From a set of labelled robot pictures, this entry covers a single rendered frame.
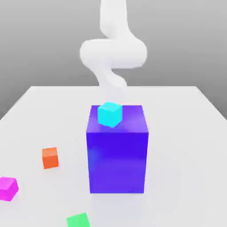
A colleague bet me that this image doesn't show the small cyan cube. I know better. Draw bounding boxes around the small cyan cube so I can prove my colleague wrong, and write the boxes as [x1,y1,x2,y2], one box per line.
[97,101,123,128]

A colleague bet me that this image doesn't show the small orange cube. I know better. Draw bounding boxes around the small orange cube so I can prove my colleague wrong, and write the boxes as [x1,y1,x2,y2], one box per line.
[42,147,59,169]

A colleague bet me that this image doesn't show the small green cube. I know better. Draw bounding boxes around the small green cube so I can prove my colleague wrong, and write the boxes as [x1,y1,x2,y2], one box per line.
[66,212,91,227]

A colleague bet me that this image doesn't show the small magenta cube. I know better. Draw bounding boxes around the small magenta cube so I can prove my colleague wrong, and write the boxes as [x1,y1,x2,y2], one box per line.
[0,176,19,202]

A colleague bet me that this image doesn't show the large blue box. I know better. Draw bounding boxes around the large blue box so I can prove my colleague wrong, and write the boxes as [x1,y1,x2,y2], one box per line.
[86,105,149,194]

